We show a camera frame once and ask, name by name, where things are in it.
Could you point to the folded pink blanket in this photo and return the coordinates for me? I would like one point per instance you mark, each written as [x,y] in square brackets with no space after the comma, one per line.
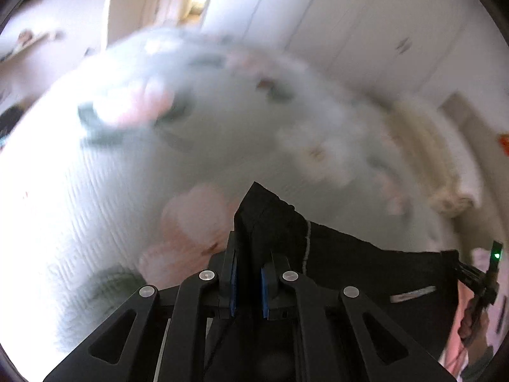
[453,346]

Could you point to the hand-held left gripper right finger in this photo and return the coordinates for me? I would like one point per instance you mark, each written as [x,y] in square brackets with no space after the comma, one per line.
[264,290]

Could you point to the pink wall ornament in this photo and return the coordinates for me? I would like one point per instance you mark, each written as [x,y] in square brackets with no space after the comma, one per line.
[35,38]

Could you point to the person's right hand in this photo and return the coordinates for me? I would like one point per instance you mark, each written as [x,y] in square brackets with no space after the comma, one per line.
[469,326]

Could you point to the folded beige quilt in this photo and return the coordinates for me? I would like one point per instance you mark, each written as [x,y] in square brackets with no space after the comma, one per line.
[429,147]

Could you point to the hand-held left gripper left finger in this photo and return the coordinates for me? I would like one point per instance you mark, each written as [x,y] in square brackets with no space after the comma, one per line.
[232,286]

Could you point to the white door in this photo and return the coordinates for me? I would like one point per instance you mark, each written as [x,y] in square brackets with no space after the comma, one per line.
[123,4]

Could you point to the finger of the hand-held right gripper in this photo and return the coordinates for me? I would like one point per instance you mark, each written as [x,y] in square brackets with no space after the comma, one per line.
[469,273]

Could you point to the white wardrobe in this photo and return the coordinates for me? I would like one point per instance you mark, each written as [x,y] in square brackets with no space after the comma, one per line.
[358,28]

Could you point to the beige padded headboard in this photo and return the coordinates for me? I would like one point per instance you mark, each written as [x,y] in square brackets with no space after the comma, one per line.
[487,183]

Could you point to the black hooded jacket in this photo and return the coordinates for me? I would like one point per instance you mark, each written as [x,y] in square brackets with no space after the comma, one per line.
[338,262]

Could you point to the person's right forearm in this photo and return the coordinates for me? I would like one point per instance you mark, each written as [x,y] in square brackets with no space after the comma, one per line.
[483,362]

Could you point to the bed with floral bedspread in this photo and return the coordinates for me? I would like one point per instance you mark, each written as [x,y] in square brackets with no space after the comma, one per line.
[119,187]

